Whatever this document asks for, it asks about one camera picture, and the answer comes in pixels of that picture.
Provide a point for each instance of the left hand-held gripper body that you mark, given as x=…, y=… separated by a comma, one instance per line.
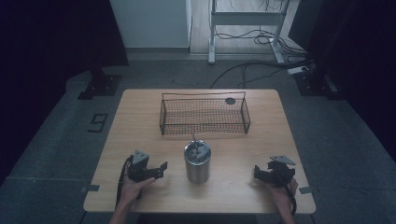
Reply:
x=139, y=169

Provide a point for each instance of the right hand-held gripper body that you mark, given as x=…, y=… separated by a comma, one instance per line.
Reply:
x=280, y=172

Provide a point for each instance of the person's left hand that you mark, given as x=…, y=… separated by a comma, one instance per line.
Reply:
x=132, y=189

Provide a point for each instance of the person's right hand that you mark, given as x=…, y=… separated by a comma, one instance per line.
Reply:
x=281, y=196

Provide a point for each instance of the grey tape piece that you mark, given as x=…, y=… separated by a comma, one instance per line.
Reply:
x=91, y=188
x=306, y=189

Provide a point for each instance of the stainless steel cup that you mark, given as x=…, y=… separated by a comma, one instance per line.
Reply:
x=197, y=169

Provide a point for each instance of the metal stirrer rod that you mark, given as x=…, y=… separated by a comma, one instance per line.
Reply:
x=195, y=143

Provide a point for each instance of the black round table grommet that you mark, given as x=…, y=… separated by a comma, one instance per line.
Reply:
x=230, y=100

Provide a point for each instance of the black stand base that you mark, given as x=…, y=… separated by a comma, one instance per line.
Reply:
x=314, y=82
x=102, y=85

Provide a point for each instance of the white power strip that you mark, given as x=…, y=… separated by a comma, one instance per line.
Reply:
x=297, y=70

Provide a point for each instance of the dark curtain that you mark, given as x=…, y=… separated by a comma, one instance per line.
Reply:
x=358, y=62

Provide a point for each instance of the white cabinet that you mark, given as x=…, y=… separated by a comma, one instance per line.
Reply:
x=152, y=25

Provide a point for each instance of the white metal desk frame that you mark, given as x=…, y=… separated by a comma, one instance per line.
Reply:
x=246, y=18

